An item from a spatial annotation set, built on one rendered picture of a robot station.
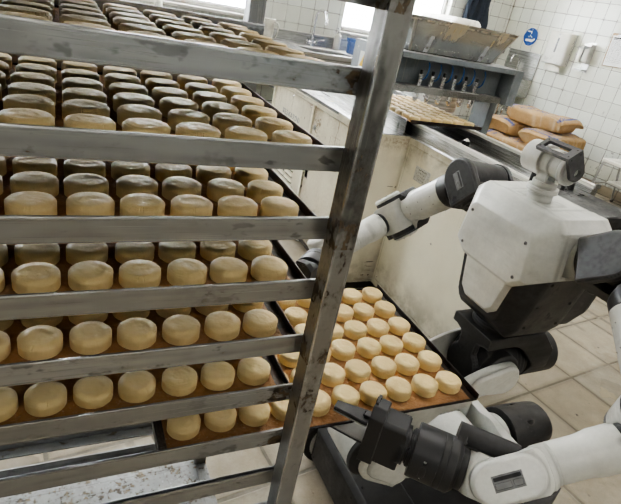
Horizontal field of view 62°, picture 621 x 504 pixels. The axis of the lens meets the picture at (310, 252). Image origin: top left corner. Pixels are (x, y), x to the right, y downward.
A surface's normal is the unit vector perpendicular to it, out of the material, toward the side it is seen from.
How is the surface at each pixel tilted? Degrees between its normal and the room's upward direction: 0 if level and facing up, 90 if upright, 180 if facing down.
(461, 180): 84
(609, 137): 90
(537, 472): 50
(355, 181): 90
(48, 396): 0
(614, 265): 66
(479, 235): 91
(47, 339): 0
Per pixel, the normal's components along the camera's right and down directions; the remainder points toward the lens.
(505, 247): -0.91, 0.04
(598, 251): -0.80, -0.40
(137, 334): 0.18, -0.88
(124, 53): 0.39, 0.48
